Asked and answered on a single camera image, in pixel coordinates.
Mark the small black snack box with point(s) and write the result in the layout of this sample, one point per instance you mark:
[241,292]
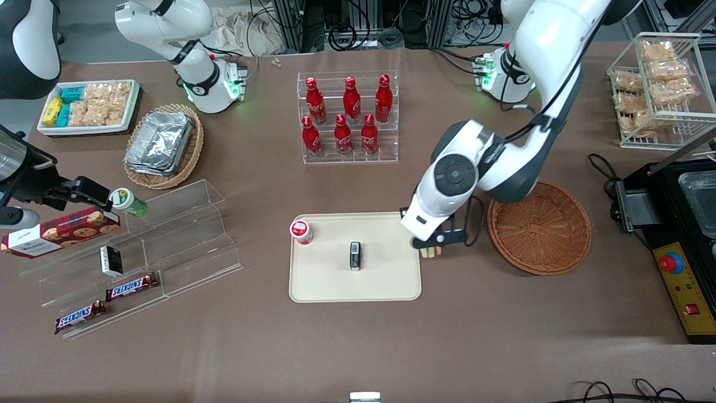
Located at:
[355,256]

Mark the red emergency stop button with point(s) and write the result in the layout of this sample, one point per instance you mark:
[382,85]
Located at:
[671,263]

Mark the clear bag rice crackers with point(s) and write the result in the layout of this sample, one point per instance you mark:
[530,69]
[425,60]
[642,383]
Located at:
[109,113]
[81,115]
[96,92]
[122,90]

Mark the red cola bottle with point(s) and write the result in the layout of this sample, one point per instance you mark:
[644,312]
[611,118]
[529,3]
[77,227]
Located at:
[343,137]
[351,102]
[311,139]
[369,137]
[384,99]
[315,103]

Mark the red tartan cookie box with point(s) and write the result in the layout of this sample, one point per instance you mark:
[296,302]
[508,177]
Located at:
[61,232]

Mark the Snickers chocolate bar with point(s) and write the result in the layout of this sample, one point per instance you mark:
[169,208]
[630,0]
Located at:
[131,286]
[80,316]

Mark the yellow snack pack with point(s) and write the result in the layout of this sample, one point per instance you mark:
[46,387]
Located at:
[53,111]

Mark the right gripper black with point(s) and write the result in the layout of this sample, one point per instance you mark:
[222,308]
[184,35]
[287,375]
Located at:
[33,178]

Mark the clear acrylic tiered stand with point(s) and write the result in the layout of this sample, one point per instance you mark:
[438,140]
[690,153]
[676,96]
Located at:
[184,246]

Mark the beige crumpled cloth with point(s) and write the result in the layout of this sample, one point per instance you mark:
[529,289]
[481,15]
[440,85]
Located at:
[246,31]

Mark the white snack tray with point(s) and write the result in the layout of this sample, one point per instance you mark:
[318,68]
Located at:
[84,130]

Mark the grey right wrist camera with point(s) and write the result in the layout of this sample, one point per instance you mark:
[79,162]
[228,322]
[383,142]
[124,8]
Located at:
[17,217]

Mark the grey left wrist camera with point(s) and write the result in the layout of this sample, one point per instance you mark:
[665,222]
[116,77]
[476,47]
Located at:
[425,242]

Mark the clear bag fried snacks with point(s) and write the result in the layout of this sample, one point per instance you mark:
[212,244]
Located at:
[668,70]
[643,120]
[674,90]
[627,81]
[657,50]
[629,103]

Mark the green bottle white cap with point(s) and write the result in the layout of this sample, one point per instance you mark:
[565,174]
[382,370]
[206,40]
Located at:
[127,201]

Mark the black white small box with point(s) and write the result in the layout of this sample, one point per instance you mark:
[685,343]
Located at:
[112,260]

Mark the black appliance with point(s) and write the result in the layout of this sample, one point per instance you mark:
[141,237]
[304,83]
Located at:
[671,201]

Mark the beige plastic tray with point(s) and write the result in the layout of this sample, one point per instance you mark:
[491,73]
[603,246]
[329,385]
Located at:
[330,280]

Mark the aluminium foil container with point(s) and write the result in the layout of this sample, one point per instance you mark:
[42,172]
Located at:
[159,143]

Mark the triangle sandwich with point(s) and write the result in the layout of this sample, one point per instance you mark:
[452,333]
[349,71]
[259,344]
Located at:
[430,253]

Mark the white device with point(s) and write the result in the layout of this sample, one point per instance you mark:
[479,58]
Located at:
[364,397]

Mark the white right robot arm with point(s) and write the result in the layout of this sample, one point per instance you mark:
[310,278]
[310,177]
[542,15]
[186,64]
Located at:
[196,73]

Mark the light wicker basket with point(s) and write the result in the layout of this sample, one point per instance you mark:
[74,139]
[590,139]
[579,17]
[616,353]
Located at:
[193,151]

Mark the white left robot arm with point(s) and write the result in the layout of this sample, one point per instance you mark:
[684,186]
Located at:
[559,45]

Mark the teal snack pack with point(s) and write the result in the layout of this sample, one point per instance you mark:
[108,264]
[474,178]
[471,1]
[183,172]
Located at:
[71,94]
[63,116]

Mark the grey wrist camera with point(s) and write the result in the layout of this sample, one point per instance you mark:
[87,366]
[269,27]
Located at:
[17,217]
[425,242]

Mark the yellow black control box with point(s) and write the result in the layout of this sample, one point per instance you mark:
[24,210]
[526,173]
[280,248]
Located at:
[688,291]

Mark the brown wicker basket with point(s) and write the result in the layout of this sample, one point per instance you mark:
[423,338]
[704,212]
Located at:
[540,229]

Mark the red can white lid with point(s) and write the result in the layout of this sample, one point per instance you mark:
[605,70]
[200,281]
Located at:
[301,231]

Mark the clear acrylic bottle rack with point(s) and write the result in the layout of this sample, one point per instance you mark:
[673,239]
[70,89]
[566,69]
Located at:
[349,159]

